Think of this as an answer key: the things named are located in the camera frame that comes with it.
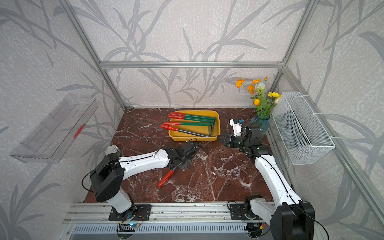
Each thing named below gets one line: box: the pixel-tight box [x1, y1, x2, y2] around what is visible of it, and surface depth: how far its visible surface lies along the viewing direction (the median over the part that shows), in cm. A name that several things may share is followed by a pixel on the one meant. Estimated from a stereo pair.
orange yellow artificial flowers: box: [236, 76, 282, 120], surface depth 91 cm
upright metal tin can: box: [105, 145, 122, 157], surface depth 93 cm
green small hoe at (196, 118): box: [168, 115, 216, 124], surface depth 107 cm
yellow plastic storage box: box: [168, 110, 221, 142], surface depth 106 cm
